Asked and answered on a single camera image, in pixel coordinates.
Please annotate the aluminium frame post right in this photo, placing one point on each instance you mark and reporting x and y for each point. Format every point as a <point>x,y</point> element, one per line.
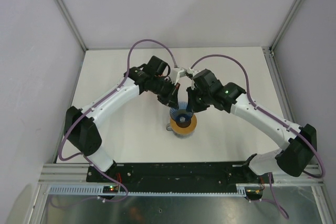
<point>292,12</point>

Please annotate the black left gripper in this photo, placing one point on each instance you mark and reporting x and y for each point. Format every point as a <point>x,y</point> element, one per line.
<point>171,98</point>

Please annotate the aluminium front frame rail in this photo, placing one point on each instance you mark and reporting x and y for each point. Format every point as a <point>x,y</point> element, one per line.
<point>64,173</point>

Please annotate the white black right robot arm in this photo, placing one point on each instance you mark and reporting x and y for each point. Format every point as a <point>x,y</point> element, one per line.
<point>295,142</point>

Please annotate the aluminium frame post left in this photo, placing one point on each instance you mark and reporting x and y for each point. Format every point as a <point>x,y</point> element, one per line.
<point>71,24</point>

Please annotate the blue glass cone dripper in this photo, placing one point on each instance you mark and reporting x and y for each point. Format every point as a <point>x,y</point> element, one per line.
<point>181,114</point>

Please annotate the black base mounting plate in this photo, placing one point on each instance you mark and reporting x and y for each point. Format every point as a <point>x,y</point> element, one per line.
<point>194,178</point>

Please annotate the wooden ring dripper holder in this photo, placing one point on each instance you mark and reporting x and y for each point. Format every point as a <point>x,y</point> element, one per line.
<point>192,123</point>

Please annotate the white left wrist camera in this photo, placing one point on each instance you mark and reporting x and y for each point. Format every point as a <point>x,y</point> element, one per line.
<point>176,74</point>

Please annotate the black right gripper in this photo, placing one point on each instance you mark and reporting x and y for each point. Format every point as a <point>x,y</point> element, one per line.
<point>192,106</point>

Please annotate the aluminium frame post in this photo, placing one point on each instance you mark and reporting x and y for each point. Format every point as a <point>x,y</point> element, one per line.
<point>292,12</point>
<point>71,24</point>

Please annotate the aluminium frame rail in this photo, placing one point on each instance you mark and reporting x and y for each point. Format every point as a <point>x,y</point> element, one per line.
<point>278,84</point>
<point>64,173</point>

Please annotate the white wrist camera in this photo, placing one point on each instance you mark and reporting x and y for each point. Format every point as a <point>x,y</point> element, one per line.
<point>191,73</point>
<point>176,74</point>

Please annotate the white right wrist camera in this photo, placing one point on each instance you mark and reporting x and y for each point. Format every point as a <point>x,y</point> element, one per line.
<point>191,73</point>

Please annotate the clear glass coffee server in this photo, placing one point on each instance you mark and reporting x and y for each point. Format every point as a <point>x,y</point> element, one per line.
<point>168,127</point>

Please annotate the aluminium frame rail right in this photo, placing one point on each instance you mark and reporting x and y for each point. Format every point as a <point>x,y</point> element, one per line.
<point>278,84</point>

